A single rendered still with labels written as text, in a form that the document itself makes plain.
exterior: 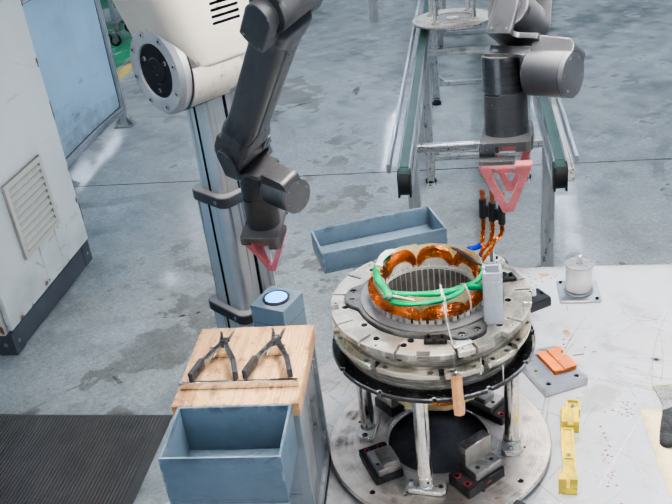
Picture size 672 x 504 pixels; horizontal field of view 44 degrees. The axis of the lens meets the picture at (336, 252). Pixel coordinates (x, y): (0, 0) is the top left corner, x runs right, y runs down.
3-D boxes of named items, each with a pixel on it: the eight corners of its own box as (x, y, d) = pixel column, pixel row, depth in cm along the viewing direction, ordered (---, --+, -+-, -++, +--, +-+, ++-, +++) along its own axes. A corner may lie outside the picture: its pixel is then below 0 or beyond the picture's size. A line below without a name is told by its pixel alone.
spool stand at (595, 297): (601, 303, 183) (604, 263, 178) (559, 303, 184) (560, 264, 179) (596, 281, 190) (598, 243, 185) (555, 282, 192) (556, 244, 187)
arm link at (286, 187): (250, 117, 135) (213, 149, 131) (299, 133, 128) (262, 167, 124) (273, 173, 143) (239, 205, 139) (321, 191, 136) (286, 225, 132)
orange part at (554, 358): (577, 368, 161) (577, 364, 161) (554, 375, 160) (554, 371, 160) (558, 349, 167) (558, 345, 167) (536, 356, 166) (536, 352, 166)
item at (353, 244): (435, 321, 183) (428, 205, 169) (452, 348, 174) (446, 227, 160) (326, 346, 179) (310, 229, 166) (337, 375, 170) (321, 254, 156)
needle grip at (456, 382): (461, 377, 120) (465, 416, 121) (461, 373, 121) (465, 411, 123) (450, 378, 120) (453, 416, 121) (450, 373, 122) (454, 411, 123)
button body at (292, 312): (318, 401, 164) (302, 291, 151) (301, 423, 158) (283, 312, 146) (288, 393, 167) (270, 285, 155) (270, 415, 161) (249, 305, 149)
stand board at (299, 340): (301, 416, 120) (299, 403, 119) (173, 419, 122) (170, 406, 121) (316, 336, 137) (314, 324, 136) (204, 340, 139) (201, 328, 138)
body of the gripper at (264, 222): (288, 215, 147) (283, 178, 143) (278, 247, 138) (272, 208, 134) (253, 216, 148) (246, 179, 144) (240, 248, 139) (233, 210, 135)
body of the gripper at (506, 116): (533, 132, 116) (531, 79, 113) (530, 155, 107) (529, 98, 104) (485, 135, 118) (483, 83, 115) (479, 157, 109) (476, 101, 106)
